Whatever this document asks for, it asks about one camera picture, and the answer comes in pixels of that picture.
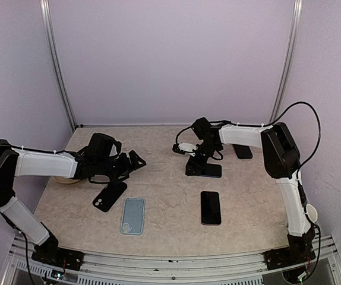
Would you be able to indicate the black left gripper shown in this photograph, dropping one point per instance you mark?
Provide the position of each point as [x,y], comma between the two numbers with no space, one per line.
[126,167]

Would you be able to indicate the white cup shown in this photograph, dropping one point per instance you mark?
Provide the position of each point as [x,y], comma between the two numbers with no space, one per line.
[311,212]

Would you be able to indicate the left aluminium frame post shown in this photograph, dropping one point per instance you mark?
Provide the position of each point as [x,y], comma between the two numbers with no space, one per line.
[50,35]

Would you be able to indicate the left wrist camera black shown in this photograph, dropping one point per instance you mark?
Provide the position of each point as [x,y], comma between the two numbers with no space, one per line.
[115,149]

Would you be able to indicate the aluminium front rail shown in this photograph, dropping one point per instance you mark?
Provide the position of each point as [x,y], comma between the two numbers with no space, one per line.
[99,268]

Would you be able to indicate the beige saucer plate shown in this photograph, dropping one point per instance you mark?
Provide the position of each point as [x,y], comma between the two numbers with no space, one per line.
[66,181]

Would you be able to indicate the dark blue phone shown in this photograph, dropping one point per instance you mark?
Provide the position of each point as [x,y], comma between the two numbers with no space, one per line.
[212,171]

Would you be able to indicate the aluminium frame post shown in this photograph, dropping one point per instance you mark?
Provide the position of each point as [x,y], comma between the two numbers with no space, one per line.
[293,36]
[50,35]

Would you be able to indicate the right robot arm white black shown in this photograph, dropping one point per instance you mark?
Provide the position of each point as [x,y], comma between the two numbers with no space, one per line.
[281,158]

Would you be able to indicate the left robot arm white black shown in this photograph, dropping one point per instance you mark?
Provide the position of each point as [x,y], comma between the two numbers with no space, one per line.
[101,157]

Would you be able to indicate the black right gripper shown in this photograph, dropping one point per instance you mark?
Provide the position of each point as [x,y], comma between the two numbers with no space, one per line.
[189,164]

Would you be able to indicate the light blue phone case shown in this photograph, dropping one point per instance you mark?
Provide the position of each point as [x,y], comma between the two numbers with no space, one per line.
[133,216]

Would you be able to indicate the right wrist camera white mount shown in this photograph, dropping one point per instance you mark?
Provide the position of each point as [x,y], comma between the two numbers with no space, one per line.
[185,148]

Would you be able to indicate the black phone centre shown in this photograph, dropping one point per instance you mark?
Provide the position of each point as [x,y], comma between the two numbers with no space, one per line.
[210,208]

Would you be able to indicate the right aluminium frame post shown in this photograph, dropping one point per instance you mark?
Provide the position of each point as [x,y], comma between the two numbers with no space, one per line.
[293,36]

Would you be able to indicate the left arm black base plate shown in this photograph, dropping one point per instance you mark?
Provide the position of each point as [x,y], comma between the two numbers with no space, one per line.
[59,257]

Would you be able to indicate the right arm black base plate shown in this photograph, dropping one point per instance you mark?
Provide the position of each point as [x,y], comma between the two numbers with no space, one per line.
[283,257]

